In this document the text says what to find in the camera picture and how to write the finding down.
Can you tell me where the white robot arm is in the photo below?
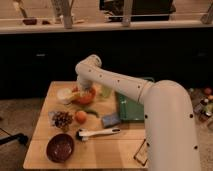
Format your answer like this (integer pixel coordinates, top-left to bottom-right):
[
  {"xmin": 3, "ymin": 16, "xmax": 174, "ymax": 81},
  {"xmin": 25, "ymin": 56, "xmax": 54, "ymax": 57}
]
[{"xmin": 75, "ymin": 55, "xmax": 201, "ymax": 171}]

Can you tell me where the orange-red bowl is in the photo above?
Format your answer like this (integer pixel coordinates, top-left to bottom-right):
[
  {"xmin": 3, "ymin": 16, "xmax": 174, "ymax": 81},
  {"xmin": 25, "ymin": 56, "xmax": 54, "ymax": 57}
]
[{"xmin": 72, "ymin": 87, "xmax": 96, "ymax": 105}]

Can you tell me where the dark maroon bowl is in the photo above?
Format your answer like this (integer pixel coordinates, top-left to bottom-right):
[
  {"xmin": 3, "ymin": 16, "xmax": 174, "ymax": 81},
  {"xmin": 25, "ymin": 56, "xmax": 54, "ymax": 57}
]
[{"xmin": 46, "ymin": 134, "xmax": 74, "ymax": 163}]

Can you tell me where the light green cup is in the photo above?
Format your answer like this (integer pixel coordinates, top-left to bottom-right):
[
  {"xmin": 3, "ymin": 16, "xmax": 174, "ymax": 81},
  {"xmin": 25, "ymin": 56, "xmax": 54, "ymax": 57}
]
[{"xmin": 101, "ymin": 85, "xmax": 112, "ymax": 98}]

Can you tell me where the green chili pepper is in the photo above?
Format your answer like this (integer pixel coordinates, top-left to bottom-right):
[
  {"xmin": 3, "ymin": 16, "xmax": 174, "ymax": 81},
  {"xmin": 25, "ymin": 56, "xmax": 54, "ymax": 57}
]
[{"xmin": 82, "ymin": 108, "xmax": 99, "ymax": 118}]

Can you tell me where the white cup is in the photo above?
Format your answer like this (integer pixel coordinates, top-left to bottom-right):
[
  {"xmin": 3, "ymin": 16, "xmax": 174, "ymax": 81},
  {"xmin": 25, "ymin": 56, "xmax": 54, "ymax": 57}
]
[{"xmin": 56, "ymin": 88, "xmax": 71, "ymax": 104}]

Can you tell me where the orange fruit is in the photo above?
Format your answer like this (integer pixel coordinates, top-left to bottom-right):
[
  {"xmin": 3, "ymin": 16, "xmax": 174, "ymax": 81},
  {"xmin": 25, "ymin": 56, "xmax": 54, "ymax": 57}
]
[{"xmin": 75, "ymin": 111, "xmax": 87, "ymax": 124}]

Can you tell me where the blue sponge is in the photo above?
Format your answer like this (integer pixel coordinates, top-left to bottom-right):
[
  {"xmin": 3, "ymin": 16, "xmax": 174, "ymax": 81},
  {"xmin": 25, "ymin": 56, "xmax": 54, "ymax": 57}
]
[{"xmin": 101, "ymin": 113, "xmax": 120, "ymax": 128}]

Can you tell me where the bunch of dark grapes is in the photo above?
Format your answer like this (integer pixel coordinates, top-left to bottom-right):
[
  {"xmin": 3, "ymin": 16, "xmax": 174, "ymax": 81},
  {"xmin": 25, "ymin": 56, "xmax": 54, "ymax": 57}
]
[{"xmin": 53, "ymin": 112, "xmax": 73, "ymax": 130}]

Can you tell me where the wooden folding table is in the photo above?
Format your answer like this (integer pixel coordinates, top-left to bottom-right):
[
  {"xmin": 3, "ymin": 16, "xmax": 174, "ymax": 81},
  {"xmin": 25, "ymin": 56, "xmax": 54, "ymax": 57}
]
[{"xmin": 23, "ymin": 82, "xmax": 145, "ymax": 169}]

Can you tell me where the green plastic tray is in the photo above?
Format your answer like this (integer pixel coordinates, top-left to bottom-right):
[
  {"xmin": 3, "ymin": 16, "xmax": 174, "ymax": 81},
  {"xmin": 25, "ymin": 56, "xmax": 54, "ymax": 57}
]
[{"xmin": 116, "ymin": 92, "xmax": 144, "ymax": 122}]

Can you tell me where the black cabinet counter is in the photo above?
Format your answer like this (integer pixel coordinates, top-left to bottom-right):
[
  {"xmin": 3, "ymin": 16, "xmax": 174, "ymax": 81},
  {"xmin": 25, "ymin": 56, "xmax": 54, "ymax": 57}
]
[{"xmin": 0, "ymin": 24, "xmax": 213, "ymax": 99}]

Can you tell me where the dark framed card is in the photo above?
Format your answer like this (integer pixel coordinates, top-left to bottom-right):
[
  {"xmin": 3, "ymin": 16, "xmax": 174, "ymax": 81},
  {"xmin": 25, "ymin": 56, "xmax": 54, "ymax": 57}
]
[{"xmin": 134, "ymin": 140, "xmax": 148, "ymax": 166}]

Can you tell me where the white handled brush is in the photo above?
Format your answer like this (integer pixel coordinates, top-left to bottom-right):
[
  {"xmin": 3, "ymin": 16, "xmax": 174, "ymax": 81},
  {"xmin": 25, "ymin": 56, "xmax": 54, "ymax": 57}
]
[{"xmin": 76, "ymin": 128, "xmax": 120, "ymax": 141}]

